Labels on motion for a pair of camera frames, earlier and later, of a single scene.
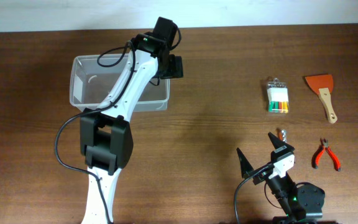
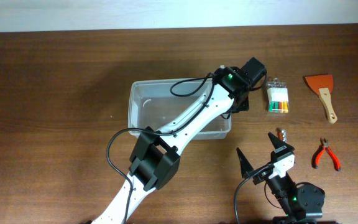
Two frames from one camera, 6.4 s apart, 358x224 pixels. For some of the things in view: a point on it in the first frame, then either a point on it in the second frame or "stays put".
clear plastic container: x=94 y=78 to x=153 y=102
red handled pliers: x=324 y=145 stays put
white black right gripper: x=246 y=168 stays put
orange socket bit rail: x=282 y=135 stays put
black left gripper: x=176 y=68 to x=245 y=106
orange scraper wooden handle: x=322 y=85 stays put
